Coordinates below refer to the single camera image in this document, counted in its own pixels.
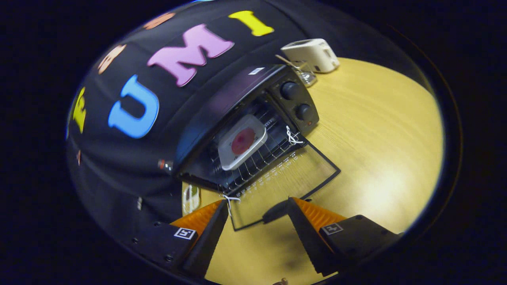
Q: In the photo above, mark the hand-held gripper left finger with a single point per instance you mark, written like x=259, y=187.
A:
x=210, y=241

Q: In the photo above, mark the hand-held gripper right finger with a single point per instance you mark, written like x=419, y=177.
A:
x=307, y=233

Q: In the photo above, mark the white square plate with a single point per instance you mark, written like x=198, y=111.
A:
x=229, y=156

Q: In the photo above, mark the pink ham slice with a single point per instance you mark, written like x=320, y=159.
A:
x=243, y=141

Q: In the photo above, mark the black toaster oven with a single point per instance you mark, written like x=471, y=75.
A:
x=229, y=99

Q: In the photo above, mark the white bread toaster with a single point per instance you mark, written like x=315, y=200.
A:
x=313, y=53

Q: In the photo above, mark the divided white snack tray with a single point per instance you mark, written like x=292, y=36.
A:
x=191, y=200

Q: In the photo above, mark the white clothespin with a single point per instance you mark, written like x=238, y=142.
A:
x=139, y=203

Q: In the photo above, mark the clear plastic bottle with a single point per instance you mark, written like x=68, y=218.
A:
x=166, y=165

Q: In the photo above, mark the red clothespin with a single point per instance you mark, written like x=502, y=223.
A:
x=78, y=157

